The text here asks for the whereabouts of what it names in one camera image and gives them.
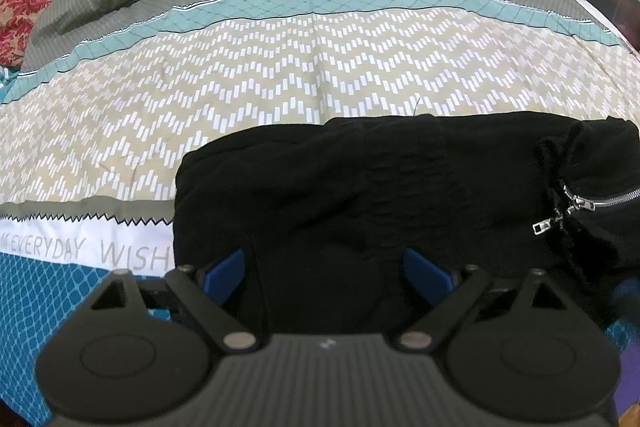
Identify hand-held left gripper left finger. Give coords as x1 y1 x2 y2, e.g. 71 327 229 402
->
89 248 262 354

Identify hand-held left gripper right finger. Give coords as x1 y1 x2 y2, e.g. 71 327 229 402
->
396 248 570 354

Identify black pants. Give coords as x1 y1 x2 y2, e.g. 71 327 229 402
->
172 111 640 340

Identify teal grey zigzag bedsheet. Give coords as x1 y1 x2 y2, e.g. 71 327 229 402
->
0 0 640 413

